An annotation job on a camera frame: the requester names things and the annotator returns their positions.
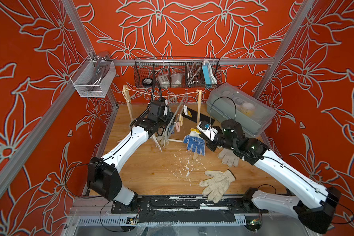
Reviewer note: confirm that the grey plastic storage box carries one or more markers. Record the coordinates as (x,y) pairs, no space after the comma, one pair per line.
(227,102)

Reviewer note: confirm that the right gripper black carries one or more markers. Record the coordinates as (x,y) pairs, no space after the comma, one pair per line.
(209,144)

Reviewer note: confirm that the dirty white glove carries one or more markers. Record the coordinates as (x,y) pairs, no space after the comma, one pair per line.
(228,158)
(217,184)

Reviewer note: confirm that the peach clothespin clip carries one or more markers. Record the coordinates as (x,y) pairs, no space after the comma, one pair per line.
(180,120)

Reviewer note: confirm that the white cotton glove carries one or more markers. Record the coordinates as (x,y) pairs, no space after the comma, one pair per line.
(161,140)

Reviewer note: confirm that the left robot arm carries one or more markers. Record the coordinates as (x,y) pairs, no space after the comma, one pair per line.
(104,172)

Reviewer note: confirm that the dirty white glove front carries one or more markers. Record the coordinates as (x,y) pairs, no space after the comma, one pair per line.
(217,184)

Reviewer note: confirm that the white clothespin clip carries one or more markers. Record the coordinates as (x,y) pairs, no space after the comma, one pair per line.
(185,110)

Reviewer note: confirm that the clear plastic wall bin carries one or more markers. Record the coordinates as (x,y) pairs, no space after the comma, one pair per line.
(94,79)

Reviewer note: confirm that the blue dotted glove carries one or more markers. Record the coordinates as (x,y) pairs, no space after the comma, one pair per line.
(195,143)

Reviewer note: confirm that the light blue box in basket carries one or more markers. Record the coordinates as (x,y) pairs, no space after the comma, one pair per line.
(208,73)

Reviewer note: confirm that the black wire basket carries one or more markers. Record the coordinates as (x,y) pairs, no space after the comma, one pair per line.
(183,72)

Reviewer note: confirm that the pink clothespin clip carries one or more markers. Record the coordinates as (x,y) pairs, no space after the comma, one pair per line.
(177,126)

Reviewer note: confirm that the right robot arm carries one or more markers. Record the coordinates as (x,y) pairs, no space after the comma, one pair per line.
(313,204)

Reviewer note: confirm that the white dice block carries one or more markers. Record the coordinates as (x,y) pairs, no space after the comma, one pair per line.
(163,80)

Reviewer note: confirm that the dirty white glove right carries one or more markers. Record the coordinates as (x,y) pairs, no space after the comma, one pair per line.
(228,158)

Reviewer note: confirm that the wooden drying rack stand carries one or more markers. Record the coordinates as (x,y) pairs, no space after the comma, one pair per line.
(174,97)

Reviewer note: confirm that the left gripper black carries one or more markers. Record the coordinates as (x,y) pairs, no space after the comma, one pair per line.
(170,116)

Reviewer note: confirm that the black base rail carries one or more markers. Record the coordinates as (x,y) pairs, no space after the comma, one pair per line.
(190,209)

